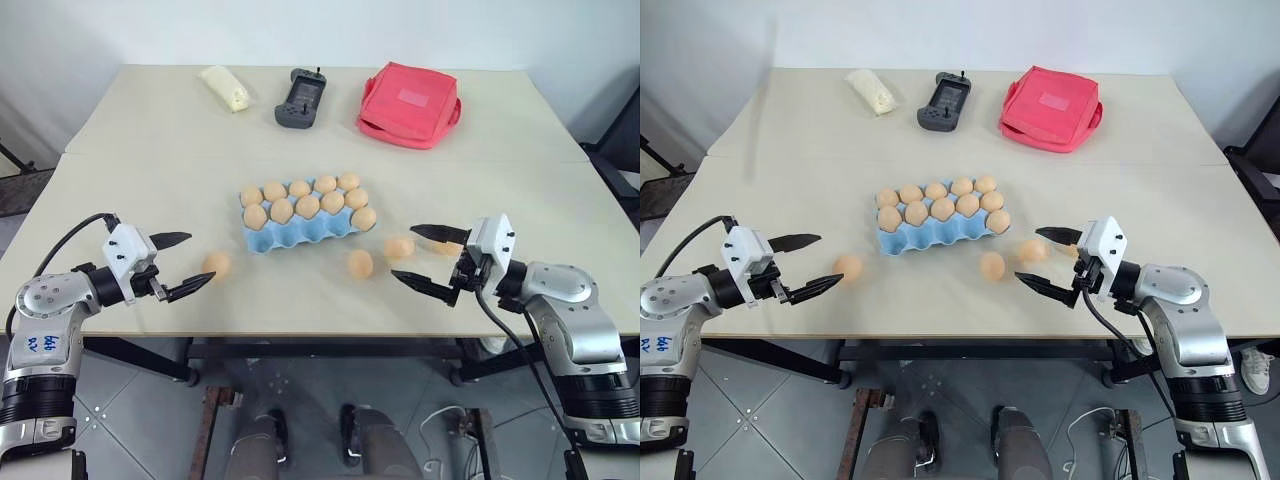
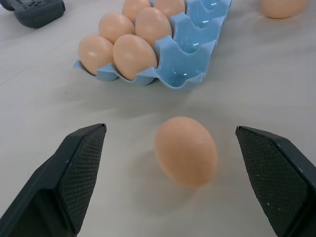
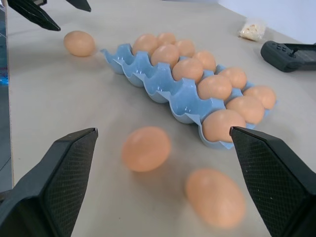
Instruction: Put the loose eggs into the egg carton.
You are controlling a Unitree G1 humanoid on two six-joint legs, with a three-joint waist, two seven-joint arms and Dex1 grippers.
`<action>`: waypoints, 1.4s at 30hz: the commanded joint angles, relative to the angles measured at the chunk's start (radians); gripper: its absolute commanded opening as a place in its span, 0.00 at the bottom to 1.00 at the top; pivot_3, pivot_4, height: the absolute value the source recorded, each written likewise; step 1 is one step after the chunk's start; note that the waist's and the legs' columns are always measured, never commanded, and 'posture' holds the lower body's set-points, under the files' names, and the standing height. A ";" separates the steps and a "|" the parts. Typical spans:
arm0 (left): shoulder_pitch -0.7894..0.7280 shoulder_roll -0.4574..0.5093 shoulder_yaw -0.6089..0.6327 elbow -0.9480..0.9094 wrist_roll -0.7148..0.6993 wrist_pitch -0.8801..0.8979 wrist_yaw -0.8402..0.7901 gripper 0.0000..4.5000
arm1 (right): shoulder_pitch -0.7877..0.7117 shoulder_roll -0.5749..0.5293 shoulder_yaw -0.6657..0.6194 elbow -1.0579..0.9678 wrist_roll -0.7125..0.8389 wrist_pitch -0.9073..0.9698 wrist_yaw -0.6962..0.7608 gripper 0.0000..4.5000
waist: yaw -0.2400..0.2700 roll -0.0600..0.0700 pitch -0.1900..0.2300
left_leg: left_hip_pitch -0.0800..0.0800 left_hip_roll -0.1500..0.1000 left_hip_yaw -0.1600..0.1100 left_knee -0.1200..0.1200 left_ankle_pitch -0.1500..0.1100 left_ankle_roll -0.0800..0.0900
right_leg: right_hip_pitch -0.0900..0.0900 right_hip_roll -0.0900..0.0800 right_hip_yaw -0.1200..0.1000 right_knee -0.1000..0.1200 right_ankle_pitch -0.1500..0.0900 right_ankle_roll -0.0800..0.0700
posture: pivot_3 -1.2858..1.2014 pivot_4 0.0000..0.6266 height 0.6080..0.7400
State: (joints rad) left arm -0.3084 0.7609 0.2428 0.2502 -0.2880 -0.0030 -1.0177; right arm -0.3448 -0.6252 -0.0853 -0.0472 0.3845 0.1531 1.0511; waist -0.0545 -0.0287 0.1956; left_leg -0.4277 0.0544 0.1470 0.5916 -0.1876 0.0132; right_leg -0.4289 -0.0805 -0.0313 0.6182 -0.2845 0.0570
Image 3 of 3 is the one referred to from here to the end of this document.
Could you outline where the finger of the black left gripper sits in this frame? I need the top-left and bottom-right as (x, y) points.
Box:
(65, 0), (92, 13)
(6, 0), (61, 32)

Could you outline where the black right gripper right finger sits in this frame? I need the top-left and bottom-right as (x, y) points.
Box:
(229, 126), (316, 237)

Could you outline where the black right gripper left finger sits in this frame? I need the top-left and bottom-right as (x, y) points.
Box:
(0, 127), (99, 237)

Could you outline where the blue plastic egg tray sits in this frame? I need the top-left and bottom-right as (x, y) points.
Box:
(100, 43), (278, 150)

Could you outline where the brown egg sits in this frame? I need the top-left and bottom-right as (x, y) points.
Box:
(157, 32), (177, 46)
(226, 95), (265, 125)
(63, 30), (96, 57)
(132, 34), (158, 56)
(192, 51), (217, 71)
(172, 58), (204, 82)
(121, 126), (171, 173)
(174, 39), (196, 58)
(243, 85), (277, 111)
(151, 44), (180, 67)
(185, 168), (246, 229)
(202, 109), (247, 143)
(197, 75), (233, 101)
(218, 67), (247, 89)

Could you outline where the black handheld remote controller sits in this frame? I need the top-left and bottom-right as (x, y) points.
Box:
(260, 40), (316, 73)

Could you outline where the clear bag of white bits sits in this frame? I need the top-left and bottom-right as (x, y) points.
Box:
(238, 17), (267, 41)

